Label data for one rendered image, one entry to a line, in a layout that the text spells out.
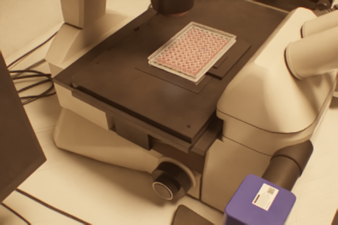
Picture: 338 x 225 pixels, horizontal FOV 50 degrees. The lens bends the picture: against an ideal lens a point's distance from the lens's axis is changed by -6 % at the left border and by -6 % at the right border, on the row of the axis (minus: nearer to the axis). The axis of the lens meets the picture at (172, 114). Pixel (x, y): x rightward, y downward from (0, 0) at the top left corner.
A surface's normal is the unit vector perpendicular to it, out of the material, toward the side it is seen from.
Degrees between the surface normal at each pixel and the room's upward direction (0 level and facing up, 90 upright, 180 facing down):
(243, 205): 0
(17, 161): 86
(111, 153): 80
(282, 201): 0
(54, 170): 0
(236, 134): 90
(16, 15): 90
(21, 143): 86
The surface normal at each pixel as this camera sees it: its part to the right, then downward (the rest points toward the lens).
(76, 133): -0.42, -0.04
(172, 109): -0.02, -0.72
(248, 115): -0.56, 0.54
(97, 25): 0.83, 0.37
